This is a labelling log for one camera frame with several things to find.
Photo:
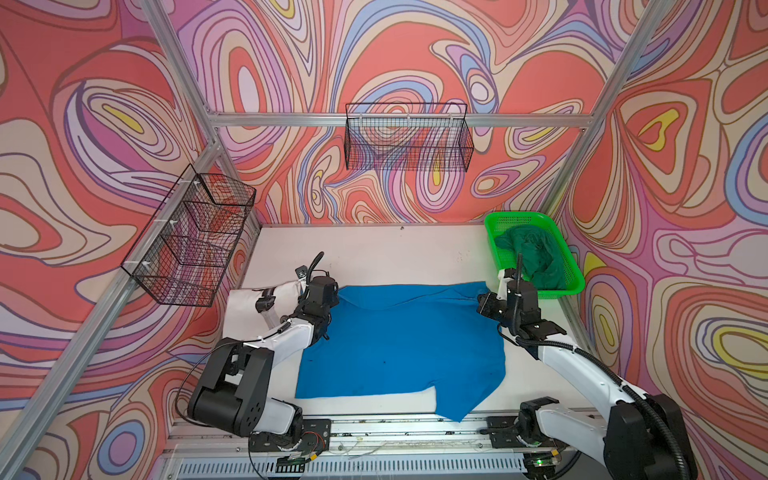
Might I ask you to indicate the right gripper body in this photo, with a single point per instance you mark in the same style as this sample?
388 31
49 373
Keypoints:
498 309

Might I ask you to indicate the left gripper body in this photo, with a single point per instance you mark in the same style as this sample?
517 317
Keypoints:
335 300

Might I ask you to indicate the blue t-shirt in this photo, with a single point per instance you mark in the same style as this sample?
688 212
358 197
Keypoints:
402 339

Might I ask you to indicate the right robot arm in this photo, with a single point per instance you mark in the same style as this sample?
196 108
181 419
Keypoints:
636 435

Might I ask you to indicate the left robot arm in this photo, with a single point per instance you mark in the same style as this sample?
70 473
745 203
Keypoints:
231 393

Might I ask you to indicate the dark green t-shirt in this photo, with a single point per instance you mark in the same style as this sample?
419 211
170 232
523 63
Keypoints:
542 261

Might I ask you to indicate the green plastic basket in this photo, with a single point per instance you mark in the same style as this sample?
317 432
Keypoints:
498 222

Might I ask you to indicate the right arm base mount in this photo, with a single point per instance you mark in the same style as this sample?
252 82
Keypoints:
505 432

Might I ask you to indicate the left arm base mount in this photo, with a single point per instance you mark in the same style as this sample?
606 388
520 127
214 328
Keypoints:
308 436

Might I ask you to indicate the black wire basket left wall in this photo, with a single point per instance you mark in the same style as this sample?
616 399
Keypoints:
182 255

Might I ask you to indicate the black wire basket wall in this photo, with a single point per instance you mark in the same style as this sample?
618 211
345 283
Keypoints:
182 255
442 145

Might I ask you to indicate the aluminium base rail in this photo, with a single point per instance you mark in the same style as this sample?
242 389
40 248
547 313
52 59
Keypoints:
397 446

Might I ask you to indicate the aluminium frame left post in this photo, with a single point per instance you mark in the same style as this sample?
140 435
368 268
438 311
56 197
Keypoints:
106 110

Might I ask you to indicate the aluminium frame post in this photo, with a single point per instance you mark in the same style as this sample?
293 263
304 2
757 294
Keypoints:
106 110
647 25

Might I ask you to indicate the black wire basket back wall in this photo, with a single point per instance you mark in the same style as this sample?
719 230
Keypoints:
442 145

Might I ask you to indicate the aluminium frame back bar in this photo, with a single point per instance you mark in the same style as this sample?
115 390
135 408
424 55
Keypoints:
339 119

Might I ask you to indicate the aluminium frame right post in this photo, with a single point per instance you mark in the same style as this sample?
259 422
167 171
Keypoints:
647 25

